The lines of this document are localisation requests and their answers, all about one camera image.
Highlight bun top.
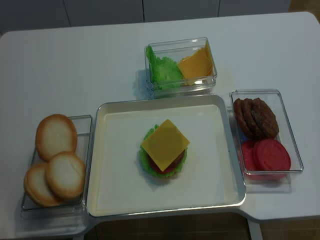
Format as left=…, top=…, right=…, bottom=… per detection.
left=45, top=151, right=86, bottom=200

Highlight yellow cheese slice on burger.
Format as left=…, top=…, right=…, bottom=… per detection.
left=140, top=118, right=191, bottom=173

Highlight green lettuce in container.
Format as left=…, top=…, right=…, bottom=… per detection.
left=145, top=46, right=183, bottom=90

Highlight clear lettuce and cheese container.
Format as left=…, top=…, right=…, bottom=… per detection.
left=144, top=37, right=217, bottom=99

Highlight cheese slices in container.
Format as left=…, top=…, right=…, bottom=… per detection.
left=177, top=41, right=214, bottom=86

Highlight red tomato slice on burger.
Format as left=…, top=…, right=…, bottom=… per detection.
left=147, top=149, right=187, bottom=175

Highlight white serving tray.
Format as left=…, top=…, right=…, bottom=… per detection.
left=86, top=94, right=246, bottom=219

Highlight left brown meat patty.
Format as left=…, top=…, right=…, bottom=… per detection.
left=233, top=98, right=252, bottom=138

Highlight brown meat patty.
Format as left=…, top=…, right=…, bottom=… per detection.
left=233, top=98, right=252, bottom=138
left=241, top=98, right=262, bottom=140
left=251, top=98, right=279, bottom=139

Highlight middle brown meat patty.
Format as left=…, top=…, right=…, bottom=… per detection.
left=241, top=98, right=262, bottom=140

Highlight left red tomato slice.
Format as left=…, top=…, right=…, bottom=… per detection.
left=241, top=140, right=261, bottom=172

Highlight back bun half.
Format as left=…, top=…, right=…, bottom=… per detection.
left=35, top=114, right=78, bottom=162

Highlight bun half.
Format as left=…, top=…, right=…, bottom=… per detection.
left=23, top=162, right=63, bottom=207
left=35, top=114, right=78, bottom=162

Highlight right brown meat patty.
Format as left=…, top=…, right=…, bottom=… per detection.
left=251, top=98, right=279, bottom=139

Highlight clear patty and tomato container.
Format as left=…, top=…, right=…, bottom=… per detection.
left=229, top=89, right=304, bottom=190

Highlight right red tomato slice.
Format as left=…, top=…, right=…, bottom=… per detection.
left=253, top=139, right=291, bottom=172

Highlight clear bun container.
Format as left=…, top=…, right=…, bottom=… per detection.
left=20, top=115, right=94, bottom=220

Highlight front left bun half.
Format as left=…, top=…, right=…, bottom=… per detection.
left=23, top=162, right=63, bottom=207

